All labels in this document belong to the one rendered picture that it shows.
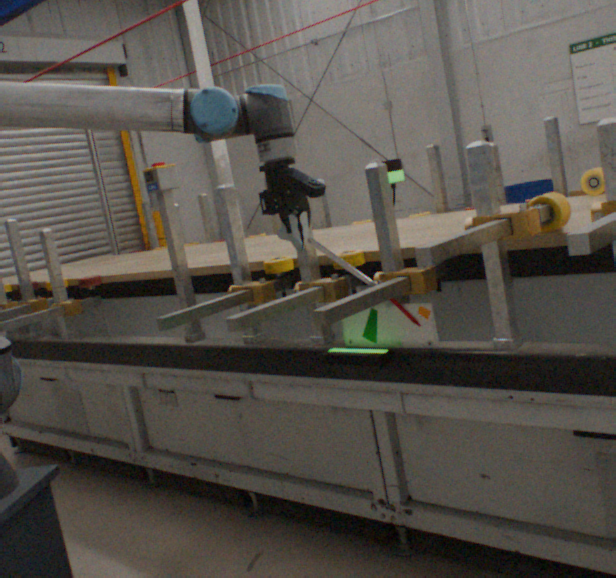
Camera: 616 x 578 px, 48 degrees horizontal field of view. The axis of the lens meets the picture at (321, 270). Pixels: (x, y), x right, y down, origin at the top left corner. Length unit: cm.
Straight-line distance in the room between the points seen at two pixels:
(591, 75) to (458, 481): 714
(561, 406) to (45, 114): 115
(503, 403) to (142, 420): 177
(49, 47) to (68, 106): 882
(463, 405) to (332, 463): 75
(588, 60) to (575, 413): 746
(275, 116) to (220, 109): 19
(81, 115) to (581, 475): 135
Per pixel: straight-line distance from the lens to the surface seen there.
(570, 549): 185
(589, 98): 872
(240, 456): 254
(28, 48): 1012
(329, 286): 164
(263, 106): 157
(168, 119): 144
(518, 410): 151
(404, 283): 149
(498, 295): 141
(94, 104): 146
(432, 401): 161
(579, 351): 137
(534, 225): 137
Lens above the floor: 109
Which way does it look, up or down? 7 degrees down
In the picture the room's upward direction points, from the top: 11 degrees counter-clockwise
